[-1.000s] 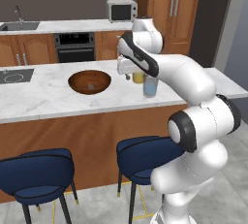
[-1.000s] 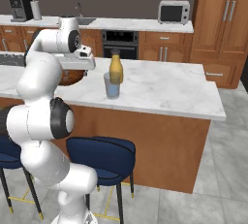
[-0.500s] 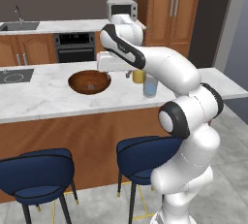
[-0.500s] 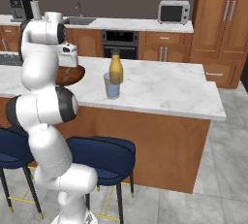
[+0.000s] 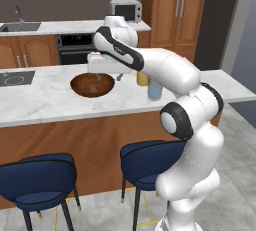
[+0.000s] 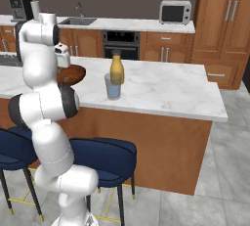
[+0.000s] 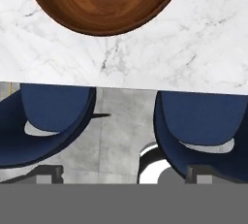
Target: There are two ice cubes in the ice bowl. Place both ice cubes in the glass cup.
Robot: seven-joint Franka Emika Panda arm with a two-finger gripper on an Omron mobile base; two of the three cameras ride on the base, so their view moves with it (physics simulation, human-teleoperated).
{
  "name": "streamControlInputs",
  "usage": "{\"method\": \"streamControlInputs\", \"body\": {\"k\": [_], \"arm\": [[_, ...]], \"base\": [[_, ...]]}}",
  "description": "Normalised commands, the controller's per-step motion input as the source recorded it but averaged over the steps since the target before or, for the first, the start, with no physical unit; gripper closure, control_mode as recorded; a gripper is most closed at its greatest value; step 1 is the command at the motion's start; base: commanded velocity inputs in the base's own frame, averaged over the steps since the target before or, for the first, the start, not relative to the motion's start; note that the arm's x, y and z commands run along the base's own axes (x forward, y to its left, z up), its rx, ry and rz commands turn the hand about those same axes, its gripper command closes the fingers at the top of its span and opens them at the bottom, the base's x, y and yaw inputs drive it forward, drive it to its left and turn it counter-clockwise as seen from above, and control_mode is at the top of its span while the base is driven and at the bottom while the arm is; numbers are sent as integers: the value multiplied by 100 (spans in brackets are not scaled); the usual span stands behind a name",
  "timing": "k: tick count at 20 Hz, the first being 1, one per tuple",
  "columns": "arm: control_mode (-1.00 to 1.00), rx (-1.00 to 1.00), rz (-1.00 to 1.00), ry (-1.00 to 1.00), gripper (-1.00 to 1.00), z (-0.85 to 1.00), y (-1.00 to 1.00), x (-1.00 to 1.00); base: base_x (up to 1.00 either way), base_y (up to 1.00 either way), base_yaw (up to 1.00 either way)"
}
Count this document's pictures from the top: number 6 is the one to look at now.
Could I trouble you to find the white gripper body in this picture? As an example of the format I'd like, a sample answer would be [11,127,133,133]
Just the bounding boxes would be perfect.
[57,52,71,69]

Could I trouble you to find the brown wooden bowl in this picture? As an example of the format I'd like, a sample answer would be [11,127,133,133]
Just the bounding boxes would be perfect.
[57,64,87,86]

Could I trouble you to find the clear glass cup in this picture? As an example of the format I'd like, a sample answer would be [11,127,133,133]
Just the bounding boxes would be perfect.
[104,72,122,101]

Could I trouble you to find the wooden base cupboards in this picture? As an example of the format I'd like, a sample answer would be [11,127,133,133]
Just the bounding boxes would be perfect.
[139,31,195,64]
[0,23,104,59]

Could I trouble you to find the steel sink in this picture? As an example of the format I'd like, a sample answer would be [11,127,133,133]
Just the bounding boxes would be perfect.
[58,17,99,27]

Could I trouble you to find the steel tap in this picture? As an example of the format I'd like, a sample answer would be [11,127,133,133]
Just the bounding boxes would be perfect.
[75,2,84,20]

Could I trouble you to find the orange juice bottle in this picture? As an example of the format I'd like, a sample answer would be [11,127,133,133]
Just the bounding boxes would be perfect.
[109,49,126,85]

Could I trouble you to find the black hob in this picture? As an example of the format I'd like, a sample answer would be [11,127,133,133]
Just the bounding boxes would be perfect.
[0,52,23,68]

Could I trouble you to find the white paper towel roll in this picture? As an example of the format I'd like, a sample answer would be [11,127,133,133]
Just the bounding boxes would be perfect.
[30,0,41,22]

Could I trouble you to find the black built-in oven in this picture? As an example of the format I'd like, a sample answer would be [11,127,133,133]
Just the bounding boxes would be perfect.
[102,29,141,62]

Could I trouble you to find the black coffee machine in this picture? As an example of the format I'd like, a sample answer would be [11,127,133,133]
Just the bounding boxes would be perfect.
[8,0,34,23]

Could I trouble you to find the blue bar stool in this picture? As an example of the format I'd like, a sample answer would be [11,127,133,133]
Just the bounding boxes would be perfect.
[0,126,45,223]
[68,137,138,226]

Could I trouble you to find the silver toaster oven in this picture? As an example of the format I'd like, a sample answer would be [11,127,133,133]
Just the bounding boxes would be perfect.
[158,0,192,26]

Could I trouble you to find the wooden kitchen island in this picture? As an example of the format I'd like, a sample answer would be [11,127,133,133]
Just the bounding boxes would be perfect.
[0,98,214,197]

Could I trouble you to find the tall wooden cupboard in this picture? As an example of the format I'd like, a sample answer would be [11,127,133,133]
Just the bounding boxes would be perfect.
[190,0,250,91]

